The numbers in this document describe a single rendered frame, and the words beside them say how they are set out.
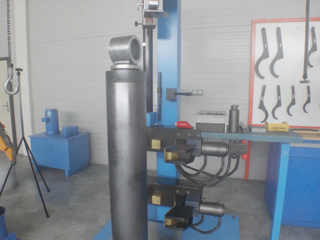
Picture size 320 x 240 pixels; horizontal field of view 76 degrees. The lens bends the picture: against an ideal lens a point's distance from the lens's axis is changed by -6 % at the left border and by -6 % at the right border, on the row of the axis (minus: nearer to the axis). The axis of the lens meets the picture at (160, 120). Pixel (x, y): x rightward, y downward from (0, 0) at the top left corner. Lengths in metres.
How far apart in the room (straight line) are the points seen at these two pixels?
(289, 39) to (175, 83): 2.14
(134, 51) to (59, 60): 3.48
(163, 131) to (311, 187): 1.61
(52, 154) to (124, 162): 2.84
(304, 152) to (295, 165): 0.16
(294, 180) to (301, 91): 1.50
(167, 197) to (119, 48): 1.26
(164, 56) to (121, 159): 1.09
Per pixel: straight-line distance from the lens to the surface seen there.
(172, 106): 1.90
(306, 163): 2.50
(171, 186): 1.84
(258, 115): 3.47
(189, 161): 1.42
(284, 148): 1.92
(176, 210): 1.65
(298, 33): 3.65
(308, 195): 2.63
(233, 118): 1.67
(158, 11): 1.38
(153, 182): 1.88
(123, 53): 1.12
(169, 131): 1.70
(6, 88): 1.71
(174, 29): 1.96
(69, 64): 4.45
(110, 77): 1.11
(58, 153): 3.82
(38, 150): 4.11
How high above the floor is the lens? 1.37
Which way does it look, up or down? 8 degrees down
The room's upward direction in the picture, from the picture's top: straight up
